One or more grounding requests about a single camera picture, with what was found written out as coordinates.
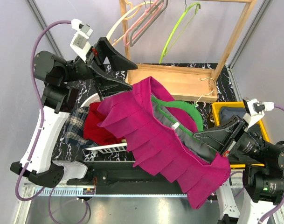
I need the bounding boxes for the cream plastic hanger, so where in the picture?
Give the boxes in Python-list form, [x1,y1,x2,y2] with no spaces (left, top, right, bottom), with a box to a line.
[105,0,154,47]

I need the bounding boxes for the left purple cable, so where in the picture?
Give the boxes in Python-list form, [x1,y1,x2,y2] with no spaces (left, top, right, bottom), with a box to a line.
[14,20,91,222]

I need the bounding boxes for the grey wire hanger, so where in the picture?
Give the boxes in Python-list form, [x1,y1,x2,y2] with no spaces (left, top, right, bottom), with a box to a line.
[129,0,169,47]

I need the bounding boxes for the wooden clothes rack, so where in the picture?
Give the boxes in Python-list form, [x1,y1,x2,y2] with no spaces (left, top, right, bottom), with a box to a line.
[126,0,256,103]

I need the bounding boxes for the red dress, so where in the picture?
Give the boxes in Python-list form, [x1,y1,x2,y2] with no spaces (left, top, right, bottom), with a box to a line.
[83,102,125,146]

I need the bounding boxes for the yellow-green hanger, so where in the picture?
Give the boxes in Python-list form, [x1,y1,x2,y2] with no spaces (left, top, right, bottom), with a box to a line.
[158,0,202,64]

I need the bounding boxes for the green hanger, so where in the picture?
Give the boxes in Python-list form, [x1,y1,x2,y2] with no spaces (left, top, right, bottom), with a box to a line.
[151,77,217,143]

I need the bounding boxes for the yellow plastic bin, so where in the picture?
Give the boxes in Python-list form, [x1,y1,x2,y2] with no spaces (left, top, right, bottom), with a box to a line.
[212,102,270,169]

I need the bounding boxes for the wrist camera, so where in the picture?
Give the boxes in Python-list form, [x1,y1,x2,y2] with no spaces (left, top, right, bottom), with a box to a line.
[70,25,93,62]
[242,98,274,128]

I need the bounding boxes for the white plastic laundry basket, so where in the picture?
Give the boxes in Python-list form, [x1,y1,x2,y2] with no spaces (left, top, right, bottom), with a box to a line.
[81,93,127,154]

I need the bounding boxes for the folded dark clothes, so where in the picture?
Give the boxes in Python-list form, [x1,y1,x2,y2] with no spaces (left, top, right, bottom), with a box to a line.
[219,106,246,128]

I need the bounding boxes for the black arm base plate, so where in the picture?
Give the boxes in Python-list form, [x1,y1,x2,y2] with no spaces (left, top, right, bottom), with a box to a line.
[67,161,186,197]

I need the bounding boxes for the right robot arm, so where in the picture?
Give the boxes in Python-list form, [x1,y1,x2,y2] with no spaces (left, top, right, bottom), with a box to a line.
[193,113,284,224]

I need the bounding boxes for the pink plastic hanger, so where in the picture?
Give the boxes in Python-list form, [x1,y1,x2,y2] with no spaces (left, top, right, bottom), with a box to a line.
[122,0,163,46]

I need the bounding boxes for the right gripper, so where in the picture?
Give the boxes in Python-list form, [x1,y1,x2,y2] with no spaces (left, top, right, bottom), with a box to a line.
[194,112,273,164]

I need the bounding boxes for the navy plaid skirt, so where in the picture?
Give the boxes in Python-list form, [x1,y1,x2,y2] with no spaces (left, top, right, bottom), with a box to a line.
[64,107,99,149]

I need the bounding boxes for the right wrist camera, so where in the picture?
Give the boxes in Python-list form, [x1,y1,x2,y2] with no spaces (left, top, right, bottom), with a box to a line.
[242,98,274,128]

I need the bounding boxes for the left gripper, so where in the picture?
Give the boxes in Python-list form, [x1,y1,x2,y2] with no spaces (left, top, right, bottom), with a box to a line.
[61,36,138,96]

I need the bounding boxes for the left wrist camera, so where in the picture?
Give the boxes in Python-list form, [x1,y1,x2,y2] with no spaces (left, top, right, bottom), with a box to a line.
[70,25,93,62]

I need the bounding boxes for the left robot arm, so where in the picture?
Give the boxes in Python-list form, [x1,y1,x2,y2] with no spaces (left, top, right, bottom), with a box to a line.
[10,37,137,188]

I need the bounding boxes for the magenta dress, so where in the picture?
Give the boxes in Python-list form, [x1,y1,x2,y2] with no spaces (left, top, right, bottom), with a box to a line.
[97,77,230,209]

